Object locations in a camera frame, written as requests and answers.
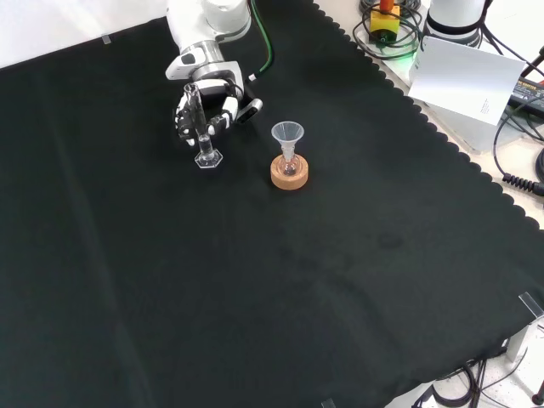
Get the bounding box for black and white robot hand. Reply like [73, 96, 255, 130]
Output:
[173, 78, 240, 148]

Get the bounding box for clear glass graduated cylinder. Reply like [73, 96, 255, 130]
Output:
[183, 82, 224, 170]

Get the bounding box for clear plastic funnel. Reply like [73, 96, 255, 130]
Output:
[270, 121, 305, 159]

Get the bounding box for round-bottom glass flask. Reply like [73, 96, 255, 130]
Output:
[280, 144, 301, 178]

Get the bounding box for black cloth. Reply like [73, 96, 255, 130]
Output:
[0, 0, 544, 408]

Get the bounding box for yellow stop button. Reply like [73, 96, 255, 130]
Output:
[367, 0, 403, 46]

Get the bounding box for pale board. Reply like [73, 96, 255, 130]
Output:
[406, 35, 527, 127]

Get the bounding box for grey box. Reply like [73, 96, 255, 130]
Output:
[407, 54, 509, 154]

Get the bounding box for black power adapter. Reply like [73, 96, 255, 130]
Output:
[508, 77, 544, 108]

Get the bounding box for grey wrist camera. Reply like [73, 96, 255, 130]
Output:
[235, 98, 264, 125]

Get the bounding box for cork ring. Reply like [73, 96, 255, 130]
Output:
[269, 154, 310, 191]

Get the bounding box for green cable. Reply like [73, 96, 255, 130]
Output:
[247, 0, 275, 83]

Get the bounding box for black cable loops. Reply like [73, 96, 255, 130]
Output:
[351, 0, 427, 61]

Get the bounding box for black coiled cable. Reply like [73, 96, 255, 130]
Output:
[492, 95, 544, 197]

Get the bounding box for black cable bundle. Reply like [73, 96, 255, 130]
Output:
[411, 359, 529, 408]

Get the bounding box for white metal bracket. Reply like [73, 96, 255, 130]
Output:
[504, 316, 544, 363]

